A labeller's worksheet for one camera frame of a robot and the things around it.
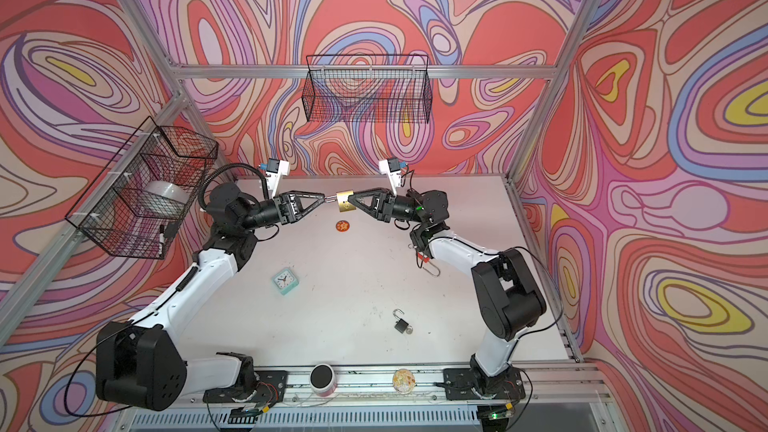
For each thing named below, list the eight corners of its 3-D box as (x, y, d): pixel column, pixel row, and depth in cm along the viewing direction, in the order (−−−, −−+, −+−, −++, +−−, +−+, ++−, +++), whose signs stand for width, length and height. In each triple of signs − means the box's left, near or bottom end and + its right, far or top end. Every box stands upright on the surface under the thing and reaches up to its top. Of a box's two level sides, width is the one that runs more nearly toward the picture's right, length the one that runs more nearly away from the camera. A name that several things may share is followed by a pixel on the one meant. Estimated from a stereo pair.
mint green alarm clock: (271, 281, 93) (269, 278, 91) (287, 269, 96) (286, 266, 94) (282, 296, 90) (281, 293, 88) (299, 283, 93) (298, 280, 91)
